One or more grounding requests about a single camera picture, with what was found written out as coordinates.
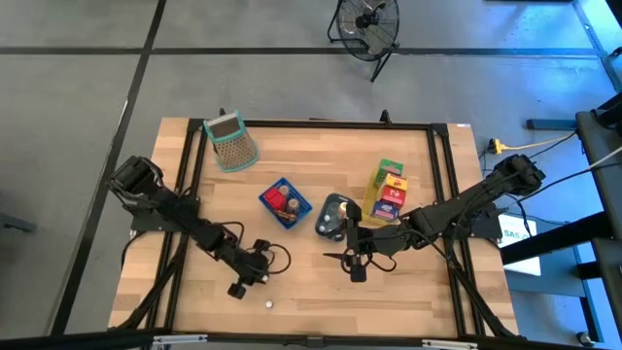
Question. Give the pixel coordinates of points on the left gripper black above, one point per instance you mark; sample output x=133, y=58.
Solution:
x=250, y=267

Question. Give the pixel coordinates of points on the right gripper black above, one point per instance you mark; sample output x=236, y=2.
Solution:
x=359, y=240

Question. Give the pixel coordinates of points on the yellow squeeze bottle white cap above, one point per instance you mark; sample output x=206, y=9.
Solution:
x=343, y=208

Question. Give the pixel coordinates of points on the blue slotted plastic basket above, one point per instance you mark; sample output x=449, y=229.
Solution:
x=301, y=206

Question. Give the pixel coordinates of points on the small red cardboard box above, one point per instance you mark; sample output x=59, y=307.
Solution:
x=392, y=196

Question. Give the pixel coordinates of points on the glass jar of brown spice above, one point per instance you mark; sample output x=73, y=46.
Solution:
x=284, y=189

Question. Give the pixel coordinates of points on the yellow Corn Pops cereal box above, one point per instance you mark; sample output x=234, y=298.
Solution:
x=397, y=182

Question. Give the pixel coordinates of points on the green Apple Jacks cereal box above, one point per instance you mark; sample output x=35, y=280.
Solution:
x=390, y=167

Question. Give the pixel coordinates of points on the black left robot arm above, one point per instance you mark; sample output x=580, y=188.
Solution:
x=180, y=214

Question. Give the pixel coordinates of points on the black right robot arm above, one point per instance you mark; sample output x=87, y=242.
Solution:
x=461, y=209

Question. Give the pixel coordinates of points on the grey-green plastic bin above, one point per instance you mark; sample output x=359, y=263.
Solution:
x=318, y=233

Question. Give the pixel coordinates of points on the yellow translucent plastic bin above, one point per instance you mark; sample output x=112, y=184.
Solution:
x=369, y=199

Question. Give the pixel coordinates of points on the white printed sign sheet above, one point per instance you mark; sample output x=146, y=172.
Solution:
x=520, y=253

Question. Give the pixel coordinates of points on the yellow power plug block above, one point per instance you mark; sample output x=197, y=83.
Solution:
x=495, y=145

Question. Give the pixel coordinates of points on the black floor fan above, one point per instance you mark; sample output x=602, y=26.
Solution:
x=368, y=22

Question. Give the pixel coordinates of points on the silver aluminium rig post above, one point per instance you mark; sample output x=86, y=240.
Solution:
x=449, y=344
x=180, y=339

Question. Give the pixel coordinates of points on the metal box grater teal frame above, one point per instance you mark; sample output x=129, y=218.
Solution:
x=233, y=146

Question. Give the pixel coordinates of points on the dark grey floor bracket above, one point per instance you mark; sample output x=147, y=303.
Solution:
x=14, y=222

